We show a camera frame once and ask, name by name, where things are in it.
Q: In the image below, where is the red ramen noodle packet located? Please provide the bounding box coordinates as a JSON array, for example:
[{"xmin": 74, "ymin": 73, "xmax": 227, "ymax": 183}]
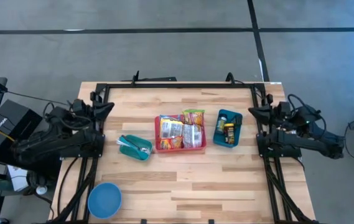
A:
[
  {"xmin": 181, "ymin": 123, "xmax": 203, "ymax": 149},
  {"xmin": 159, "ymin": 136, "xmax": 184, "ymax": 151}
]

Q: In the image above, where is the yellow-lid seasoning can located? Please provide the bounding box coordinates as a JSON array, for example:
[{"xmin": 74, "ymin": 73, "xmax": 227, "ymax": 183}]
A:
[{"xmin": 223, "ymin": 123, "xmax": 236, "ymax": 146}]

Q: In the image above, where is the shiny metal spoon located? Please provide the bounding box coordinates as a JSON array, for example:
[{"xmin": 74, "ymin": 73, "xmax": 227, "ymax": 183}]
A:
[{"xmin": 116, "ymin": 139, "xmax": 152, "ymax": 156}]

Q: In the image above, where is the white paper sheet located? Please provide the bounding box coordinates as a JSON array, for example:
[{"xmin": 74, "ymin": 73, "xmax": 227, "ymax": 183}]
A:
[{"xmin": 7, "ymin": 164, "xmax": 30, "ymax": 192}]

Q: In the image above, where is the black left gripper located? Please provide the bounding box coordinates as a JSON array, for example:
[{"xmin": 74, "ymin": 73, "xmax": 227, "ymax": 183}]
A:
[{"xmin": 70, "ymin": 91, "xmax": 116, "ymax": 121}]

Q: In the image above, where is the black-lid spice jar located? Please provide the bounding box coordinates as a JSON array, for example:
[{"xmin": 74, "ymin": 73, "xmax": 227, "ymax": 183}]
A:
[{"xmin": 215, "ymin": 114, "xmax": 228, "ymax": 135}]

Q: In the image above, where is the blue round bowl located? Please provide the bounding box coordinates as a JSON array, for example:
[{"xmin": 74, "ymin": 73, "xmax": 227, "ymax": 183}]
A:
[{"xmin": 87, "ymin": 182, "xmax": 123, "ymax": 220}]

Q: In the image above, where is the blue white ramen packet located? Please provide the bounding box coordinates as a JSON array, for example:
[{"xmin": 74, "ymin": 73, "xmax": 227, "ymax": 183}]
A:
[{"xmin": 159, "ymin": 114, "xmax": 182, "ymax": 123}]

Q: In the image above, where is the yellow green shrimp ramen packet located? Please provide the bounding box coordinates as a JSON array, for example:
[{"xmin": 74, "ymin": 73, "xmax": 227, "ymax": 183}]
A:
[{"xmin": 182, "ymin": 108, "xmax": 206, "ymax": 126}]

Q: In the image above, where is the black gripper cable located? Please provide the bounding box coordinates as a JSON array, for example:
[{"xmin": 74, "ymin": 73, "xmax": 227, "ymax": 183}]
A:
[{"xmin": 287, "ymin": 93, "xmax": 327, "ymax": 141}]

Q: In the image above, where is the black equipment box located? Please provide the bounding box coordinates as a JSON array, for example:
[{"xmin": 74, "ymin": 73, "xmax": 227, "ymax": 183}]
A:
[{"xmin": 0, "ymin": 99, "xmax": 44, "ymax": 147}]

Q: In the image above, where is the pink plastic tray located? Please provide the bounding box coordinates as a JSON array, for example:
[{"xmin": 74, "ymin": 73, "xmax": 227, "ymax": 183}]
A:
[{"xmin": 154, "ymin": 114, "xmax": 208, "ymax": 154}]

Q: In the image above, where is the thin black cable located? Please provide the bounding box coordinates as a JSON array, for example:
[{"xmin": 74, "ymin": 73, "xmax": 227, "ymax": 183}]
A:
[{"xmin": 7, "ymin": 90, "xmax": 72, "ymax": 107}]

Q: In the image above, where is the yellow ramen noodle packet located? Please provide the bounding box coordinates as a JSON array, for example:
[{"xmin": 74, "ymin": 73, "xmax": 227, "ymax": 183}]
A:
[{"xmin": 159, "ymin": 119, "xmax": 184, "ymax": 139}]

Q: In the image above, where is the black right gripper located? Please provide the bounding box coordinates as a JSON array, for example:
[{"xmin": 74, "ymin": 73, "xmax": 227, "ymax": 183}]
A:
[{"xmin": 248, "ymin": 93, "xmax": 293, "ymax": 127}]

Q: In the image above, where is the blue rectangular plastic bin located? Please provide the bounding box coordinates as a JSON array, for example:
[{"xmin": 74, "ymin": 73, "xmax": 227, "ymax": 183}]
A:
[{"xmin": 212, "ymin": 108, "xmax": 244, "ymax": 149}]

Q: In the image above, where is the black metal table frame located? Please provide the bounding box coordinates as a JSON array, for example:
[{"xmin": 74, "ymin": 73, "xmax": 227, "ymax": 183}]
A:
[{"xmin": 49, "ymin": 70, "xmax": 320, "ymax": 224}]

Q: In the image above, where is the teal green plastic bin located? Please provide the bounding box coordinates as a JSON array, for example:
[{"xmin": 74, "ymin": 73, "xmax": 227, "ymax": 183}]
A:
[{"xmin": 116, "ymin": 134, "xmax": 154, "ymax": 162}]

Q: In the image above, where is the yellow cable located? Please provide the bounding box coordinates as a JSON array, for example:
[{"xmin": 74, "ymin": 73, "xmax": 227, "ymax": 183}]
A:
[{"xmin": 0, "ymin": 129, "xmax": 17, "ymax": 143}]

